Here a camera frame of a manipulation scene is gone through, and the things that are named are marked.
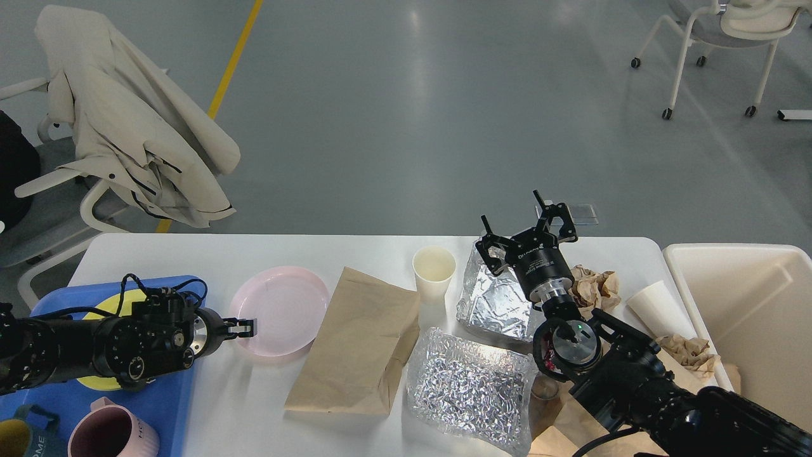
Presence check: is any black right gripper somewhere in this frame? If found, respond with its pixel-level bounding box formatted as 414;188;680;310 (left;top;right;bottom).
475;190;578;303

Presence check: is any white paper cup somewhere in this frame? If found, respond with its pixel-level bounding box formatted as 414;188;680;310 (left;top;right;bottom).
627;281;698;339
412;246;457;303

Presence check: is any brown paper bag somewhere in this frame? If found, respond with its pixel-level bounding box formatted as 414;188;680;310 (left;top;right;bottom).
284;267;421;416

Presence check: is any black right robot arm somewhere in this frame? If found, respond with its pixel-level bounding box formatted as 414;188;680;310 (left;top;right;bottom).
475;191;810;456

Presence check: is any dark green mug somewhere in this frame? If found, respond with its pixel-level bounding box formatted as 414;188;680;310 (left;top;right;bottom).
1;403;69;456

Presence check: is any person in dark clothes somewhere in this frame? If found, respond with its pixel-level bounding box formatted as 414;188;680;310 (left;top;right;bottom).
1;112;41;230

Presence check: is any pink mug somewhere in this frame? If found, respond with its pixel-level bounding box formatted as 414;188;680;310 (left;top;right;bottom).
69;397;160;456

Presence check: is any beige jacket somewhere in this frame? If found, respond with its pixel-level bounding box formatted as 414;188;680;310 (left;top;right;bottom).
35;5;240;228

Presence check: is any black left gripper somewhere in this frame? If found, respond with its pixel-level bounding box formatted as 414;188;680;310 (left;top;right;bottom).
190;308;256;361

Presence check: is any blue plastic tray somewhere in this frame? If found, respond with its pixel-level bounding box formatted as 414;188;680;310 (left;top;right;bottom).
1;275;197;456

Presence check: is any white office chair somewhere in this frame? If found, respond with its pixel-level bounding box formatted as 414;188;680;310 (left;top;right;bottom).
2;115;134;309

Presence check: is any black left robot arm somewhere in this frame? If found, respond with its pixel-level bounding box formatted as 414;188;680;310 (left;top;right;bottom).
1;273;256;395

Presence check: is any large brown paper sheet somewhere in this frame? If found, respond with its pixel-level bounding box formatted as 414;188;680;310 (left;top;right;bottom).
530;335;742;456

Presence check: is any aluminium foil tray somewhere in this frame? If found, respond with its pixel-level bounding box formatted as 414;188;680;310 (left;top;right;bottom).
456;244;545;347

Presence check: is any yellow plate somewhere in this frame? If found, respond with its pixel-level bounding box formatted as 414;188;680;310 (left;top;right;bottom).
75;291;153;392

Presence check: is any pink plate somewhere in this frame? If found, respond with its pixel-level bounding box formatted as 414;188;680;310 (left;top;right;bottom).
231;266;331;359

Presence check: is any white chair with castors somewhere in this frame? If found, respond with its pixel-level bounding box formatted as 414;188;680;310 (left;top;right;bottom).
630;1;810;121

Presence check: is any cream plastic bin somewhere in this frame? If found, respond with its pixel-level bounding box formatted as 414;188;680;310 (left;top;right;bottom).
662;243;811;431

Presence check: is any white table leg base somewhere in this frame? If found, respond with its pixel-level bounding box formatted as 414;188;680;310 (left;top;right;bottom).
777;109;812;122

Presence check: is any crumpled foil tray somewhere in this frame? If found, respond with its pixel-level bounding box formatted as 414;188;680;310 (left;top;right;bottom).
405;327;539;456

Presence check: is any crumpled brown paper ball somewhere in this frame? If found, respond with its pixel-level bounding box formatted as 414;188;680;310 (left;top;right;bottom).
568;264;622;319

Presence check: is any red foil wrapped glass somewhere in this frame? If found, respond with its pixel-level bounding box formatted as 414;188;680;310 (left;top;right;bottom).
532;323;570;401

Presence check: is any small crumpled brown paper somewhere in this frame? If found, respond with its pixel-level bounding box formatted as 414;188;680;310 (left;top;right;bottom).
655;334;720;379

